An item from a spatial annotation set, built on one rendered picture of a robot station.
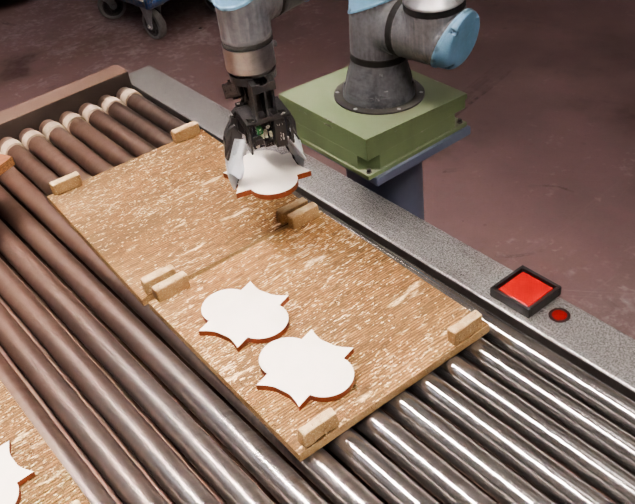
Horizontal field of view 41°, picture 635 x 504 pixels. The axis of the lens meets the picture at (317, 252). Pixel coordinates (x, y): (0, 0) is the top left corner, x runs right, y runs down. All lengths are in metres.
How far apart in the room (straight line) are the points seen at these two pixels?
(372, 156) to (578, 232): 1.44
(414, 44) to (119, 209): 0.63
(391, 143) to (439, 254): 0.35
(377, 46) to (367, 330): 0.65
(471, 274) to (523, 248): 1.53
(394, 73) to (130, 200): 0.58
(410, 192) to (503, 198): 1.30
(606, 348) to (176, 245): 0.72
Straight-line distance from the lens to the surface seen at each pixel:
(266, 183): 1.37
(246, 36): 1.23
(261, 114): 1.28
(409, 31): 1.63
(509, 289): 1.33
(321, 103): 1.78
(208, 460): 1.16
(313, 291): 1.33
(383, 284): 1.33
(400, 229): 1.47
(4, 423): 1.28
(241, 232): 1.48
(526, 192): 3.17
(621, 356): 1.27
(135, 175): 1.70
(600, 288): 2.78
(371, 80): 1.73
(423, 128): 1.75
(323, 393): 1.16
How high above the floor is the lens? 1.80
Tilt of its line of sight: 38 degrees down
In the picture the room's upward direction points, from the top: 8 degrees counter-clockwise
